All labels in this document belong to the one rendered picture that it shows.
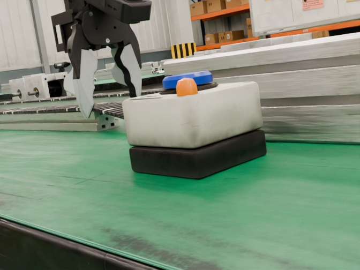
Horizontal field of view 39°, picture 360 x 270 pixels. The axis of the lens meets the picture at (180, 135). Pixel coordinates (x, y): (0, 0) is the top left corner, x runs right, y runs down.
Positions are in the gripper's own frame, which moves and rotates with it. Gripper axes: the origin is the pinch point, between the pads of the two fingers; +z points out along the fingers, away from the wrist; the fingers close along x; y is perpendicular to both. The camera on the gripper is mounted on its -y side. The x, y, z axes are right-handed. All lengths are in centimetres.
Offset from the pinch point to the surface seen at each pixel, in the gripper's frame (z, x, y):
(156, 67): -1, -202, 233
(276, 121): 1.5, 4.9, -31.6
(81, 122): 2.1, 1.4, 7.4
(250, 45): -5.5, -14.0, -14.1
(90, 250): 3.7, 28.0, -36.8
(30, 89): -2, -27, 83
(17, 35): -113, -499, 1086
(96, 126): 2.6, 2.0, 2.5
